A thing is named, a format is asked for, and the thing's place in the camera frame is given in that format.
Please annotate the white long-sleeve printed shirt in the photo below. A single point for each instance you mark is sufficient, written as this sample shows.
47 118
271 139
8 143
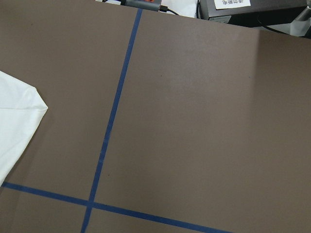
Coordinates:
21 111

